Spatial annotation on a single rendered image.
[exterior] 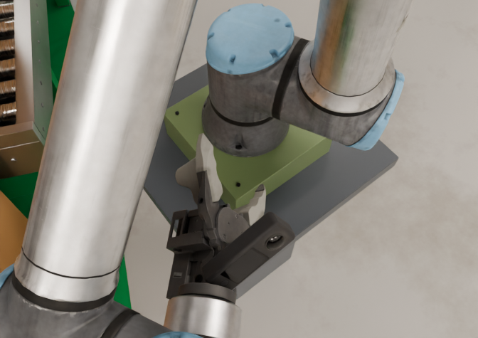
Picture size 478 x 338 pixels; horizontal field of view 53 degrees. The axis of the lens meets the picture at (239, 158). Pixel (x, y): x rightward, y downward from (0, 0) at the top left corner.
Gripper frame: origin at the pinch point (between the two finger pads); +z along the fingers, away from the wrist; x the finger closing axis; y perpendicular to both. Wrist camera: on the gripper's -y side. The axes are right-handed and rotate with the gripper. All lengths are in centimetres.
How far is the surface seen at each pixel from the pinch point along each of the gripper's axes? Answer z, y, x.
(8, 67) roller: 59, 97, 1
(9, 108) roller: 43, 91, 4
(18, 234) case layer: 13, 101, 26
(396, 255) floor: 32, 17, 122
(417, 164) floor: 72, 8, 127
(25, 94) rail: 45, 84, 4
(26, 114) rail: 38, 81, 5
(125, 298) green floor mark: 6, 95, 68
